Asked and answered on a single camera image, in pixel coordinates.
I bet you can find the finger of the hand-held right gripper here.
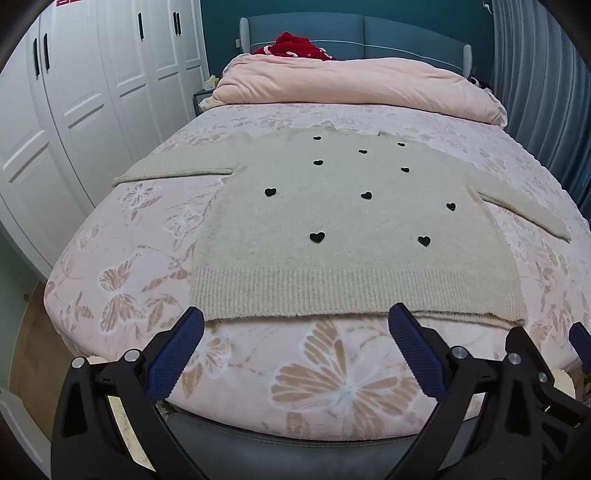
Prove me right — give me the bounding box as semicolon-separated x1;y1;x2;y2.
505;324;557;388
569;322;591;370

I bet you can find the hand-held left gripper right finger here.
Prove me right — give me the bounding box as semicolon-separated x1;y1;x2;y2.
387;302;568;480

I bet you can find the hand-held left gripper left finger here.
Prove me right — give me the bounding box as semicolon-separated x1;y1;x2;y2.
50;305;208;480

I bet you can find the beige sweater with black hearts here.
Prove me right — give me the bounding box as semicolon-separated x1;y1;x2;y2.
112;121;573;329

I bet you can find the cream fluffy rug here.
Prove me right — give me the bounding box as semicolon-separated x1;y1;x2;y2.
551;368;576;398

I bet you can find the blue-grey curtain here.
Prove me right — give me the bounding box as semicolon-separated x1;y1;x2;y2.
490;0;591;213

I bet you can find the dark glass nightstand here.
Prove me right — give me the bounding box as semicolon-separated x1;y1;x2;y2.
192;89;219;116

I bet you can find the pink duvet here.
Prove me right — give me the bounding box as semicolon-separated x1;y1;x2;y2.
199;54;508;127

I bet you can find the white wardrobe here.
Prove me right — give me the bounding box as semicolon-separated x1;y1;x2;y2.
0;0;208;282

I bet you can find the blue upholstered bed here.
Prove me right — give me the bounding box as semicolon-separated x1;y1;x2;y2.
44;14;591;462

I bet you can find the red knitted cloth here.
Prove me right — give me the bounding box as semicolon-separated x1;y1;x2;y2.
252;31;335;62

